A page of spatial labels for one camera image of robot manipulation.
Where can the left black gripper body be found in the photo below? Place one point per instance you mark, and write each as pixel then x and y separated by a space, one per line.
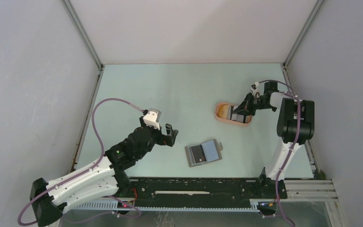
pixel 156 136

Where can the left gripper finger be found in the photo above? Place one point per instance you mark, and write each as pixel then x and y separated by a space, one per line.
pixel 171 133
pixel 169 142

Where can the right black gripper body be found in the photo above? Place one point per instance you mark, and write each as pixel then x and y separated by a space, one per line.
pixel 255 103

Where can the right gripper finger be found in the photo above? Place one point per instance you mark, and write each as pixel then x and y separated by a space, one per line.
pixel 243 107
pixel 244 118

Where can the white credit card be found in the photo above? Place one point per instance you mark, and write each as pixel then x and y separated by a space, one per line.
pixel 234 116

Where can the black credit card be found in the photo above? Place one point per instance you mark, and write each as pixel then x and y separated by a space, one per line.
pixel 197 153

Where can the grey card holder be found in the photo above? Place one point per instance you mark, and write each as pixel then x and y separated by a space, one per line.
pixel 212 149

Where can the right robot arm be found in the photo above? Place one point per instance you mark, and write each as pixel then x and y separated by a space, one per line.
pixel 295 125

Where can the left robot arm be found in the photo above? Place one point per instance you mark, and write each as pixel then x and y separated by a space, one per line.
pixel 103 177

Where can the pink oval tray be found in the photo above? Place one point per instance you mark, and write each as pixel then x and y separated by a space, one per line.
pixel 241 124

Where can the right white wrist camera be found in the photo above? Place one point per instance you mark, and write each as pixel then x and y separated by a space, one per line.
pixel 255 90

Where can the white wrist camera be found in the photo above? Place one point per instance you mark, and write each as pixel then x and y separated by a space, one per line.
pixel 255 90
pixel 151 118

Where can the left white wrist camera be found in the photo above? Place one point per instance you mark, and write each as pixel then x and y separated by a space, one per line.
pixel 151 118

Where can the aluminium frame rail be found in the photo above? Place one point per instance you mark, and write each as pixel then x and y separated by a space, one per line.
pixel 310 191

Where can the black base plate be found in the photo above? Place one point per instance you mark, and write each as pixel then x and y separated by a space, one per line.
pixel 179 201

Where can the right corner frame post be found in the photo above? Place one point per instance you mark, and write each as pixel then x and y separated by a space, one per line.
pixel 303 32

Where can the corner frame post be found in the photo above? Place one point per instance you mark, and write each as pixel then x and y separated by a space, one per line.
pixel 82 32
pixel 303 32

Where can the left corner frame post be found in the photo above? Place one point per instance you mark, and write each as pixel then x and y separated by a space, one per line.
pixel 82 32

